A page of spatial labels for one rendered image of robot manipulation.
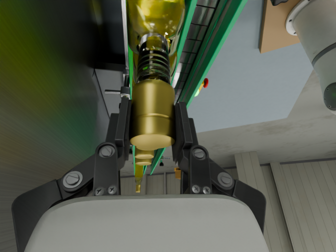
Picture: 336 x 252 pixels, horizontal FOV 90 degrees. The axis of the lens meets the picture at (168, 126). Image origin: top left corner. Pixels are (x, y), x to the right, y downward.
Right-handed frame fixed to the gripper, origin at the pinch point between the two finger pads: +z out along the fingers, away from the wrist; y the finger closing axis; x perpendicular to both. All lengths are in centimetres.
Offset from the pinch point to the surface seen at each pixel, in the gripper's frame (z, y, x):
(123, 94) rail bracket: 28.0, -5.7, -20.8
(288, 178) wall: 196, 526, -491
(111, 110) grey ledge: 43, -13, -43
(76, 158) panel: 7.7, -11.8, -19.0
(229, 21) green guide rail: 22.9, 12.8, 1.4
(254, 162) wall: 189, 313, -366
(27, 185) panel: -0.9, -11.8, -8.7
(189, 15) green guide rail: 22.4, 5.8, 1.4
